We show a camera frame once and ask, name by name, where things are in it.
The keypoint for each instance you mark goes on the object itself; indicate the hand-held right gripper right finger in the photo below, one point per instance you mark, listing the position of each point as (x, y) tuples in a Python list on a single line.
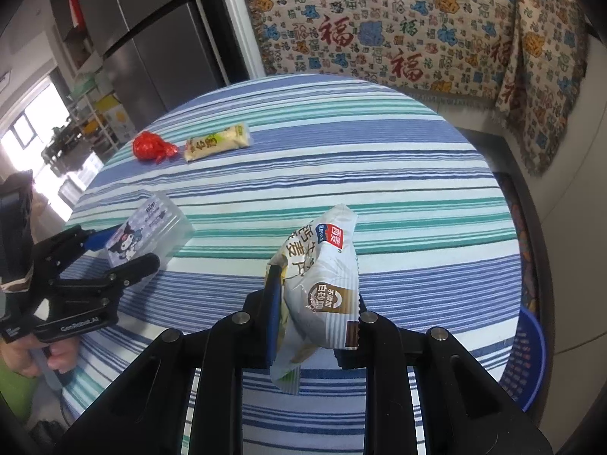
[(374, 341)]

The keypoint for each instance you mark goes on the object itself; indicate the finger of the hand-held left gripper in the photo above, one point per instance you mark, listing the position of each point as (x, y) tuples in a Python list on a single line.
[(99, 240), (133, 272)]

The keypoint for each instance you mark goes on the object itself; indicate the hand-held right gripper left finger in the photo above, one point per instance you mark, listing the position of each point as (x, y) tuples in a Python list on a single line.
[(272, 322)]

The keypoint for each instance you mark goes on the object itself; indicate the clear box with cartoon print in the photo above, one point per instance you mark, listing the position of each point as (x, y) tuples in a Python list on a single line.
[(156, 227)]

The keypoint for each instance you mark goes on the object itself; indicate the white snack packet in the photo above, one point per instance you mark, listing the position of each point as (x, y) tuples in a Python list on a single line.
[(322, 265)]

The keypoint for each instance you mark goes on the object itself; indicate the blue plastic basket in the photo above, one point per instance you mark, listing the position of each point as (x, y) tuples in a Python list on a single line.
[(526, 365)]

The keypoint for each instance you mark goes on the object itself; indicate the person's left hand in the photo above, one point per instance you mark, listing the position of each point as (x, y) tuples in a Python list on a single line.
[(19, 358)]

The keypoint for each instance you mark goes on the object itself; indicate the green cloth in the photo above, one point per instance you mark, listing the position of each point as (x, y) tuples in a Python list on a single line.
[(14, 393)]

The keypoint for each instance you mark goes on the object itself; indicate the red crumpled wrapper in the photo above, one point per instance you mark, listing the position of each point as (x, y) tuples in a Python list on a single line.
[(151, 147)]

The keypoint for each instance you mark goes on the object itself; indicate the storage shelf with boxes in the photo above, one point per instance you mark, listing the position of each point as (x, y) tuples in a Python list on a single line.
[(104, 113)]

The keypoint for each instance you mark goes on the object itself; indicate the beige snack packet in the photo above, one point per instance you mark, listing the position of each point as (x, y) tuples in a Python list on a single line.
[(218, 142)]

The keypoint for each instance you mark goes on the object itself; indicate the colourful hexagon floor mat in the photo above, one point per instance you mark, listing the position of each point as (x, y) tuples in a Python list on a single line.
[(521, 246)]

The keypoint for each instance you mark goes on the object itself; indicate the blue striped tablecloth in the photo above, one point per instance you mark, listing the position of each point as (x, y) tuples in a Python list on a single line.
[(379, 161)]

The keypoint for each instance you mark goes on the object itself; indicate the grey refrigerator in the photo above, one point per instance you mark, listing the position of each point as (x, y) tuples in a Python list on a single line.
[(156, 33)]

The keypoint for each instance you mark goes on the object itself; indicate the printed blanket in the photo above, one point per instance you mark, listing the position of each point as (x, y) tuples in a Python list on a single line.
[(379, 23), (540, 80)]

